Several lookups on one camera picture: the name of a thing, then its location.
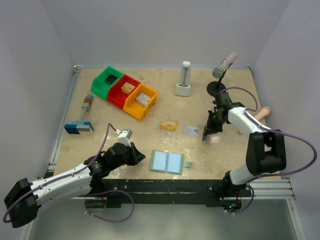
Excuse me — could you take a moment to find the red plastic bin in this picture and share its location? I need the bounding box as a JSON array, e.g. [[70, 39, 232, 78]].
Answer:
[[106, 74, 141, 110]]

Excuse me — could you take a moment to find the black item in green bin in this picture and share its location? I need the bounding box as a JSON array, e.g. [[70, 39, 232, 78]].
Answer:
[[105, 74, 118, 85]]

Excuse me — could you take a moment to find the card stack in red bin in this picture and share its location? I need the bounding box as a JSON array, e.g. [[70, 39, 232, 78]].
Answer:
[[121, 82, 135, 95]]

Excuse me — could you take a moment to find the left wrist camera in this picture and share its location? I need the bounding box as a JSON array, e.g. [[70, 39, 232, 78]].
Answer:
[[115, 129, 133, 147]]

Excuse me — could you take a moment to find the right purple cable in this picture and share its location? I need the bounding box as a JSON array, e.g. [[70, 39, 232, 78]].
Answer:
[[219, 86, 318, 216]]

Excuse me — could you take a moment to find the purple cable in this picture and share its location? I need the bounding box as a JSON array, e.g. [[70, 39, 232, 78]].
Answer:
[[2, 122, 136, 223], [219, 86, 318, 216]]

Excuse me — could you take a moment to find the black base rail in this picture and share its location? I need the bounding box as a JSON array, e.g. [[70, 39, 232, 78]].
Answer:
[[74, 178, 247, 208]]

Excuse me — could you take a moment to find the gold VIP card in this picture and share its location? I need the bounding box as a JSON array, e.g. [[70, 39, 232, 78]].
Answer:
[[164, 120, 178, 132], [160, 120, 166, 130]]

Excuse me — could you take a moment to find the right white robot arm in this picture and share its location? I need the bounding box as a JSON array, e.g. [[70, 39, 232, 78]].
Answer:
[[202, 92, 287, 198]]

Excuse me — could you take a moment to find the grey glitter microphone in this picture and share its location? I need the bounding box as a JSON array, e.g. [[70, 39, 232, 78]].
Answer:
[[212, 52, 238, 79]]

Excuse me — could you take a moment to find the black microphone stand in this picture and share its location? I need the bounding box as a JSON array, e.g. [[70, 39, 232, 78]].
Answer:
[[206, 65, 226, 97]]

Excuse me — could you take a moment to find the yellow plastic bin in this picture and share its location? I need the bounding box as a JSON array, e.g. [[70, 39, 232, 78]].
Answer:
[[123, 83, 158, 120]]

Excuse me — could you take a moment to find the green plastic bin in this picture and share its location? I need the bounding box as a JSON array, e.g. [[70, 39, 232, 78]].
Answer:
[[91, 66, 124, 100]]

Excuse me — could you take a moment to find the green card holder wallet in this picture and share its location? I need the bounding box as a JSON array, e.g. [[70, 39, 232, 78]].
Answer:
[[149, 149, 193, 175]]

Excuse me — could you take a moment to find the black card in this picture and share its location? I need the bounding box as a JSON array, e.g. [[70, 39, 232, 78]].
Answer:
[[202, 129, 208, 141]]

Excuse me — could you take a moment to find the aluminium frame rail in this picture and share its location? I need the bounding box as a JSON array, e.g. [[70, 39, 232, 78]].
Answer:
[[18, 65, 83, 240]]

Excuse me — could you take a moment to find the white VIP card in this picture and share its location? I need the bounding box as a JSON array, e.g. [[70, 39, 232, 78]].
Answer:
[[182, 125, 199, 136]]

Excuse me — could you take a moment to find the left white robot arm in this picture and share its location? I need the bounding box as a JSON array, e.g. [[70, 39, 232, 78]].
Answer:
[[3, 142, 146, 228]]

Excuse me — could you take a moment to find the card stack in yellow bin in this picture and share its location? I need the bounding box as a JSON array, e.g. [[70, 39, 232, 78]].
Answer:
[[135, 92, 151, 107]]

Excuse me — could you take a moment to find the white metronome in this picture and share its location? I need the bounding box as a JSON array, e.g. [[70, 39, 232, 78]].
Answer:
[[174, 61, 191, 97]]

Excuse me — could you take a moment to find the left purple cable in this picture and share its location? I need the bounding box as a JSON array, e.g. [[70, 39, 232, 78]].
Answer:
[[2, 122, 136, 223]]

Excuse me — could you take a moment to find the toy block hammer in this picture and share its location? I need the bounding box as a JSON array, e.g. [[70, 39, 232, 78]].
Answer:
[[64, 94, 94, 135]]

